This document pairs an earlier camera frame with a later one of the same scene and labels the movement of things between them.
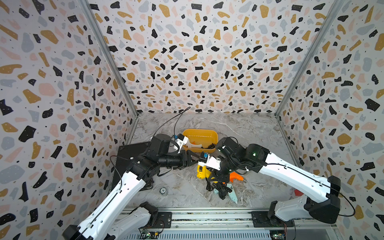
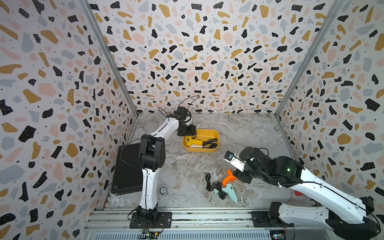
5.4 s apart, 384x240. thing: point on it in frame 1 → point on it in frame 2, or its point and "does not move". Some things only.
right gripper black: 218,177 → 238,174
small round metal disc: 163,190 does not move
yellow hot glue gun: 203,172 → 189,141
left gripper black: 188,162 → 192,132
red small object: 298,193 does not move
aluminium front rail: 225,219 does not move
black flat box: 125,153 does not move
